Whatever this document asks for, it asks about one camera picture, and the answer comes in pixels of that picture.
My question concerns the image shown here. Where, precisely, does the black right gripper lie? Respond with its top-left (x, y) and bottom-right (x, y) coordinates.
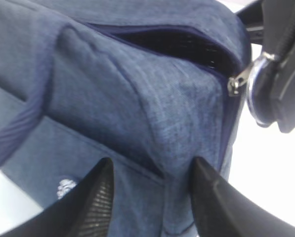
top-left (237, 0), bottom-right (295, 133)

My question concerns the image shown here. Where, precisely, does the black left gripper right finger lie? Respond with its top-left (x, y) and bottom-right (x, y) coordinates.
top-left (190, 157), bottom-right (295, 237)

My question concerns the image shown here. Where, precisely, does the navy blue lunch bag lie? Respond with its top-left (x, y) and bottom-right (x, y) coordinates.
top-left (0, 0), bottom-right (251, 237)

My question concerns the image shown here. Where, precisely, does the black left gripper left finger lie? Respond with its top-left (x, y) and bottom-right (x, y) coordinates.
top-left (1, 158), bottom-right (114, 237)

